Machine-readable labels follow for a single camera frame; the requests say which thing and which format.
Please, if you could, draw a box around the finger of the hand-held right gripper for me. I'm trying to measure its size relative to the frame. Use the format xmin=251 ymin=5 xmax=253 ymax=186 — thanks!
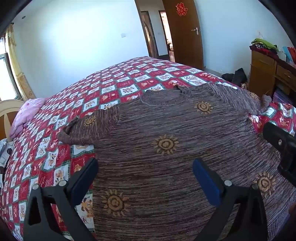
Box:
xmin=262 ymin=122 xmax=296 ymax=180

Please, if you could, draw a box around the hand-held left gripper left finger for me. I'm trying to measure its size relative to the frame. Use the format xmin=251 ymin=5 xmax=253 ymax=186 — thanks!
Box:
xmin=23 ymin=158 xmax=99 ymax=241

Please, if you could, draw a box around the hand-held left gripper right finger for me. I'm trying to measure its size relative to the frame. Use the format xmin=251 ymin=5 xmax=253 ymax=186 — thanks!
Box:
xmin=192 ymin=158 xmax=270 ymax=241

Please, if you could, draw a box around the brown knitted sweater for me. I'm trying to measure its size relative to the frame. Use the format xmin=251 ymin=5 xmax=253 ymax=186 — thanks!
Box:
xmin=57 ymin=82 xmax=296 ymax=241

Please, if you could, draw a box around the black clothes pile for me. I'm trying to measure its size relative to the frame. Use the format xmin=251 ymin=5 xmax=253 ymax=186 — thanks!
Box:
xmin=221 ymin=68 xmax=247 ymax=83

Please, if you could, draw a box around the purple box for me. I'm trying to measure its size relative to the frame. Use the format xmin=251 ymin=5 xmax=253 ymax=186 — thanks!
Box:
xmin=273 ymin=89 xmax=296 ymax=105

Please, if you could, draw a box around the wooden desk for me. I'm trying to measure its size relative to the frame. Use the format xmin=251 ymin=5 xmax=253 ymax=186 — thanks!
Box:
xmin=248 ymin=45 xmax=296 ymax=100

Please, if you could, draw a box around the colourful bag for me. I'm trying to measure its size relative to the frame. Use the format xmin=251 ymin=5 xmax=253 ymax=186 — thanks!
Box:
xmin=282 ymin=46 xmax=296 ymax=63

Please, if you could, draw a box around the pink pillow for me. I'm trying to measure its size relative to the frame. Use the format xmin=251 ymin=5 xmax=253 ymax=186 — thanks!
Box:
xmin=10 ymin=98 xmax=48 ymax=139

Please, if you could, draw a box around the dark red cloth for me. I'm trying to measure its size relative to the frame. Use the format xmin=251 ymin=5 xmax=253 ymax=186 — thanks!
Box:
xmin=249 ymin=45 xmax=279 ymax=56

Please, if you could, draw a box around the green cloth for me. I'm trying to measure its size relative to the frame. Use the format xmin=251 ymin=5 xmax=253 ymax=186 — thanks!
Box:
xmin=252 ymin=38 xmax=279 ymax=52

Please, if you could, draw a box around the cream bed headboard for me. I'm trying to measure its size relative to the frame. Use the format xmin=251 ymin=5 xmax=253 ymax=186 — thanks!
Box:
xmin=0 ymin=100 xmax=25 ymax=142

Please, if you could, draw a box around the red printed bed blanket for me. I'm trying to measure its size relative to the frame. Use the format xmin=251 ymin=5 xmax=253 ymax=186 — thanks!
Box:
xmin=0 ymin=56 xmax=296 ymax=241

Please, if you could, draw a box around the yellow patterned curtain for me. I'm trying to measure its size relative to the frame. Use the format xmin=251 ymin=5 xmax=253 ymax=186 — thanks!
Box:
xmin=6 ymin=23 xmax=36 ymax=99

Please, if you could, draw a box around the brown wooden door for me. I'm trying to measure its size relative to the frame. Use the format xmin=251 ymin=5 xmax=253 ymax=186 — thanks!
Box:
xmin=162 ymin=0 xmax=204 ymax=70

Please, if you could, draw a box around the window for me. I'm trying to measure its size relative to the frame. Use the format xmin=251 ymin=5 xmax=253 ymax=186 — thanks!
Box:
xmin=0 ymin=37 xmax=21 ymax=100

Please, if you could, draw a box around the red paper door decoration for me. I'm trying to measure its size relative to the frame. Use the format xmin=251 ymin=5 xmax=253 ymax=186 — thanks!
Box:
xmin=176 ymin=3 xmax=188 ymax=16

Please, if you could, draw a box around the wooden door frame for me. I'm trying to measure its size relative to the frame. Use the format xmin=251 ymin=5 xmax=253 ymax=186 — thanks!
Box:
xmin=135 ymin=0 xmax=176 ymax=62

